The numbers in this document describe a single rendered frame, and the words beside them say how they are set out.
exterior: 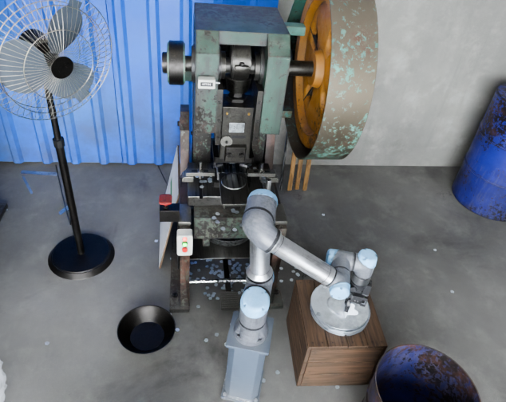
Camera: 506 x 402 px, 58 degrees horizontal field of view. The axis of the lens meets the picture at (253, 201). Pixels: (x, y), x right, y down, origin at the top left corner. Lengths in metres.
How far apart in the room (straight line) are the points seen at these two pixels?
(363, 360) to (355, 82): 1.31
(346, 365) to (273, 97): 1.32
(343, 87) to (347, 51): 0.13
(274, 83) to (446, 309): 1.79
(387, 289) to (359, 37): 1.71
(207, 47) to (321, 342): 1.39
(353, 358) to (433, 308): 0.87
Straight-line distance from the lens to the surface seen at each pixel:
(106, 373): 2.52
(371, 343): 2.30
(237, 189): 2.24
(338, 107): 1.82
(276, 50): 1.99
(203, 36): 1.98
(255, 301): 1.89
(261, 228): 1.61
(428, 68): 3.79
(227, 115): 2.12
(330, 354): 2.28
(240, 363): 2.15
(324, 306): 2.31
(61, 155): 2.56
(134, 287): 2.83
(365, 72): 1.82
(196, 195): 2.30
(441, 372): 2.30
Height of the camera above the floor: 2.15
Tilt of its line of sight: 39 degrees down
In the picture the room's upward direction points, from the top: 7 degrees clockwise
